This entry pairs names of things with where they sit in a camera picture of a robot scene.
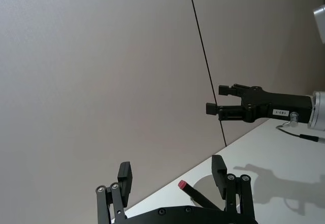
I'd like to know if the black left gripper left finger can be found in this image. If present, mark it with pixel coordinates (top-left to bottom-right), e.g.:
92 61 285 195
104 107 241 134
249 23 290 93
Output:
95 161 133 224

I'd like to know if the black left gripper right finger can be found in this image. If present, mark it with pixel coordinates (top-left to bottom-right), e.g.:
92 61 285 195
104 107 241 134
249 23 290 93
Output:
211 154 256 219

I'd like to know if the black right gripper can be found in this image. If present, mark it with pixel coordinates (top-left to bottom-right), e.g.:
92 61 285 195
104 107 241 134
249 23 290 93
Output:
205 83 313 123

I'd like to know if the round pale grey disc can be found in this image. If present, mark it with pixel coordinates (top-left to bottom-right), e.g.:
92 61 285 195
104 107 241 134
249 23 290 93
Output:
192 174 242 210

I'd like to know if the black pen with red cap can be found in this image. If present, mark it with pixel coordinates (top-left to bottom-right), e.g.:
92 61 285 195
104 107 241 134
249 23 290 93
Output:
177 180 219 211

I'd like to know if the thin dark gripper cable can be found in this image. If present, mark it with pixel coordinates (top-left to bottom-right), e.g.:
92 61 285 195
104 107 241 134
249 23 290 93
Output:
276 110 325 142

